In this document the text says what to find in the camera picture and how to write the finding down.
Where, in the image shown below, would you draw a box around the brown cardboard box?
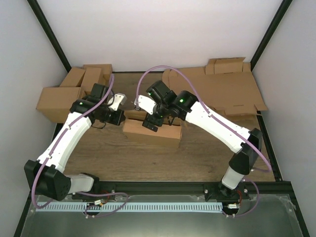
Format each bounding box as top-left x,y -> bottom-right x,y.
122,110 -> 182,148

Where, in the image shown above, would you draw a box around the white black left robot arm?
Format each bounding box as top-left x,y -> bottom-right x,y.
24,83 -> 127,201

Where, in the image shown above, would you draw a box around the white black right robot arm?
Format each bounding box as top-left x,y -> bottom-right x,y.
134,80 -> 262,199

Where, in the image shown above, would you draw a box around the small folded cardboard box rear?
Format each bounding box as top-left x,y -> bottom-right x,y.
82,64 -> 113,80

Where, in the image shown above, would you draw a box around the large folded cardboard box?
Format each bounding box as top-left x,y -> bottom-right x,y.
36,87 -> 86,123

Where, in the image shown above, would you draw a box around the stack of flat cardboard blanks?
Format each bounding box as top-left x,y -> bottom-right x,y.
161,56 -> 269,117

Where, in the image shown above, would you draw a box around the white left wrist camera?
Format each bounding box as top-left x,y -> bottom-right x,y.
109,93 -> 127,111

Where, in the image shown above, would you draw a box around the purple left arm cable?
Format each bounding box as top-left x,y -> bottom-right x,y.
31,73 -> 129,219

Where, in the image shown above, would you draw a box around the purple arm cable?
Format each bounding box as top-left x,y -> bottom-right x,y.
31,73 -> 129,219
135,65 -> 272,218

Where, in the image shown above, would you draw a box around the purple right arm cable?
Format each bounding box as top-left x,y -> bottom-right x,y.
135,65 -> 272,218

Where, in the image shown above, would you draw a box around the light blue slotted cable duct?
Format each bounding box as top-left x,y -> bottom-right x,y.
37,202 -> 223,213

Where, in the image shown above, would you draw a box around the black left frame post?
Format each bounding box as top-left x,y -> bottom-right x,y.
27,0 -> 72,72

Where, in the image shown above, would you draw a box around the black frame post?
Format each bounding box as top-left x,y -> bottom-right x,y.
250,0 -> 293,71
27,0 -> 72,72

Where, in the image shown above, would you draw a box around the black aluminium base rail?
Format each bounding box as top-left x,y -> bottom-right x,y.
90,181 -> 295,201

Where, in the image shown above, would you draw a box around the black right frame post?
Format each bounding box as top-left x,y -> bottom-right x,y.
250,0 -> 293,71

